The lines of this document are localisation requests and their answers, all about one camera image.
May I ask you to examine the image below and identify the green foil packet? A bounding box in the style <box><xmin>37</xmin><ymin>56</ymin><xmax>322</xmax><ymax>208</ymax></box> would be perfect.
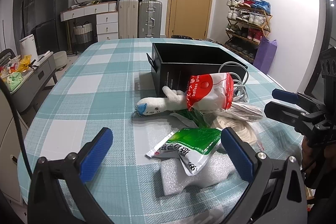
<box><xmin>170</xmin><ymin>109</ymin><xmax>211</xmax><ymax>128</ymax></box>

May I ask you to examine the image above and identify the dark grey refrigerator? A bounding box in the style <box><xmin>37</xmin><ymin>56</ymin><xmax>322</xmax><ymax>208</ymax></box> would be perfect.
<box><xmin>32</xmin><ymin>0</ymin><xmax>68</xmax><ymax>55</ymax></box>

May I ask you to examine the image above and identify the white cable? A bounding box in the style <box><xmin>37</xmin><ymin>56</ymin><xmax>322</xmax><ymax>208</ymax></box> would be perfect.
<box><xmin>217</xmin><ymin>61</ymin><xmax>250</xmax><ymax>103</ymax></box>

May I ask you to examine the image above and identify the yellow plastic bag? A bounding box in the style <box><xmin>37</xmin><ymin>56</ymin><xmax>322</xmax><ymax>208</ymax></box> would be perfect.
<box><xmin>17</xmin><ymin>55</ymin><xmax>31</xmax><ymax>73</ymax></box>

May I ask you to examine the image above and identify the white desk with drawers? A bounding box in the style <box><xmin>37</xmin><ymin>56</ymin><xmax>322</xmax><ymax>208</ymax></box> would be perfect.
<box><xmin>60</xmin><ymin>1</ymin><xmax>119</xmax><ymax>42</ymax></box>

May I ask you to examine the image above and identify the green white snack packet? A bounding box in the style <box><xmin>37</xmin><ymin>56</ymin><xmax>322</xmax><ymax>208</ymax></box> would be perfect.
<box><xmin>146</xmin><ymin>128</ymin><xmax>221</xmax><ymax>176</ymax></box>

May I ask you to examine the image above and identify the white foam block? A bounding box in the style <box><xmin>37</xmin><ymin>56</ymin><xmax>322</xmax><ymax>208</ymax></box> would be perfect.
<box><xmin>161</xmin><ymin>152</ymin><xmax>236</xmax><ymax>196</ymax></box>

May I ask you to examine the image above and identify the white plush airplane toy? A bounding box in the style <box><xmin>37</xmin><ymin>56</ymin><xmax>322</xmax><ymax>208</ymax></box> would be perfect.
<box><xmin>135</xmin><ymin>86</ymin><xmax>187</xmax><ymax>116</ymax></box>

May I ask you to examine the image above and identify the bagged grey white cord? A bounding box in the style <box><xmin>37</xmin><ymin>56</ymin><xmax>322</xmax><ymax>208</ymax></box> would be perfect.
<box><xmin>219</xmin><ymin>101</ymin><xmax>264</xmax><ymax>123</ymax></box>

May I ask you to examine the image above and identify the person's right hand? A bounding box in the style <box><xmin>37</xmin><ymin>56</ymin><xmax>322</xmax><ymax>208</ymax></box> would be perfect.
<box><xmin>301</xmin><ymin>137</ymin><xmax>315</xmax><ymax>174</ymax></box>

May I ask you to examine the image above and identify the white air purifier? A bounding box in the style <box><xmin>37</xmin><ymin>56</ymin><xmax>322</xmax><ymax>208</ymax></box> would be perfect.
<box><xmin>19</xmin><ymin>34</ymin><xmax>38</xmax><ymax>61</ymax></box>

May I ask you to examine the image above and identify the teal plaid tablecloth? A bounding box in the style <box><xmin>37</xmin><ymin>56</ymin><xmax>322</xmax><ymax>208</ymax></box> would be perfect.
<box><xmin>17</xmin><ymin>37</ymin><xmax>305</xmax><ymax>224</ymax></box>

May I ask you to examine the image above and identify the woven laundry basket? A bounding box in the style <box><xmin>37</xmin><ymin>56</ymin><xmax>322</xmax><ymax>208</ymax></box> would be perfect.
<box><xmin>73</xmin><ymin>22</ymin><xmax>93</xmax><ymax>52</ymax></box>

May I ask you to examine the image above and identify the round white stool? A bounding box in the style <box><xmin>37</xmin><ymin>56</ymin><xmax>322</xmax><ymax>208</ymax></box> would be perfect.
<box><xmin>53</xmin><ymin>51</ymin><xmax>67</xmax><ymax>70</ymax></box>

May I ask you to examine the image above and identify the bagged cream rope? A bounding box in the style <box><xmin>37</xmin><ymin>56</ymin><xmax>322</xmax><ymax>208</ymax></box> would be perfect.
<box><xmin>211</xmin><ymin>117</ymin><xmax>259</xmax><ymax>147</ymax></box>

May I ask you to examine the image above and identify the red white balloon glue bag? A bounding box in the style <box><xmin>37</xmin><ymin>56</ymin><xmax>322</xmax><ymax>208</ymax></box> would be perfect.
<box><xmin>186</xmin><ymin>73</ymin><xmax>234</xmax><ymax>111</ymax></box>

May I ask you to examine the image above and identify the wooden shoe rack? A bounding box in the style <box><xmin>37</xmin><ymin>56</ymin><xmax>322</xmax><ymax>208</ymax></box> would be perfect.
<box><xmin>224</xmin><ymin>4</ymin><xmax>272</xmax><ymax>64</ymax></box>

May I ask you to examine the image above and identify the silver aluminium suitcase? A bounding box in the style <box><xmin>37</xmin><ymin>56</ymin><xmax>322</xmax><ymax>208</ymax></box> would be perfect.
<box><xmin>138</xmin><ymin>1</ymin><xmax>162</xmax><ymax>38</ymax></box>

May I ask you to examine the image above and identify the purple bag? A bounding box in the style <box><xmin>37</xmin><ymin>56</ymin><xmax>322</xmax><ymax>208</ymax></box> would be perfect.
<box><xmin>253</xmin><ymin>36</ymin><xmax>277</xmax><ymax>75</ymax></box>

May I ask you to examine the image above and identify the beige hard suitcase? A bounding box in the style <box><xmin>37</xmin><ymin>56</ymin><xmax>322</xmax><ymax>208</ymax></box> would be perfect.
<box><xmin>118</xmin><ymin>0</ymin><xmax>139</xmax><ymax>39</ymax></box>

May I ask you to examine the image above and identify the grey side cabinet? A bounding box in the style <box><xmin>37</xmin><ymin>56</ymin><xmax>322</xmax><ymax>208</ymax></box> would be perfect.
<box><xmin>10</xmin><ymin>52</ymin><xmax>58</xmax><ymax>113</ymax></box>

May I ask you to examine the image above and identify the green tissue pack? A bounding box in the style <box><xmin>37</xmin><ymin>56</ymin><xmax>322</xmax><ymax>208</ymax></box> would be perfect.
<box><xmin>6</xmin><ymin>72</ymin><xmax>23</xmax><ymax>90</ymax></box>

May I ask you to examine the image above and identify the black open storage box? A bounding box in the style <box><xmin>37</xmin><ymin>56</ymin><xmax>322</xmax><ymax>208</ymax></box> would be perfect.
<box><xmin>147</xmin><ymin>43</ymin><xmax>248</xmax><ymax>97</ymax></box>

